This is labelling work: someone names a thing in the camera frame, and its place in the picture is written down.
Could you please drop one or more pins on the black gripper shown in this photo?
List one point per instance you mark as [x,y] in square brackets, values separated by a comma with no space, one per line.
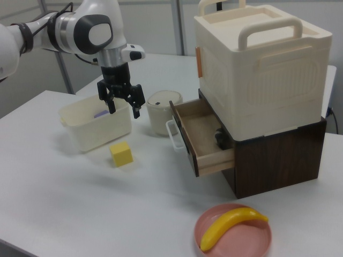
[115,77]

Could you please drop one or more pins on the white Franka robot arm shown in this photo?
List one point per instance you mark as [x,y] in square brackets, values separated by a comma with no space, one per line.
[85,29]

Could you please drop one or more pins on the purple block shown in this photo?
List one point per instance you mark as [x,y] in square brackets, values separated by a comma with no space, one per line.
[101,114]

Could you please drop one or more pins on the white plastic bin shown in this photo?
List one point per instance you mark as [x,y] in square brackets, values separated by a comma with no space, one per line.
[101,134]

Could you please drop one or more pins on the beige cylindrical lidded bin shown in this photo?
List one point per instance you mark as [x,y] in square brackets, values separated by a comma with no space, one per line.
[158,117]

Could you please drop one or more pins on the yellow cube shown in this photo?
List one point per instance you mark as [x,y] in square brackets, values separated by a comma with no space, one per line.
[122,155]

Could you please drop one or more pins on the small black object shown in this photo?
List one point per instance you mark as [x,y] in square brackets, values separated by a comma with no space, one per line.
[222,139]

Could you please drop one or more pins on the cream plastic storage box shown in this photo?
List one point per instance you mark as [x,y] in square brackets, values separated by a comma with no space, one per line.
[268,93]

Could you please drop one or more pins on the yellow banana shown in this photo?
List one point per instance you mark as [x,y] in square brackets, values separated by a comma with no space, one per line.
[227,222]

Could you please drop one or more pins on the dark wood cabinet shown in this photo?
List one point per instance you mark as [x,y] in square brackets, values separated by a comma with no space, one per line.
[281,160]

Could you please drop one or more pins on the pink plate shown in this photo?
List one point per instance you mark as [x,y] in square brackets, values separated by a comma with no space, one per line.
[241,238]

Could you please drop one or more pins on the black post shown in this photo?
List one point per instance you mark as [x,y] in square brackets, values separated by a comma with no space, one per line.
[219,4]

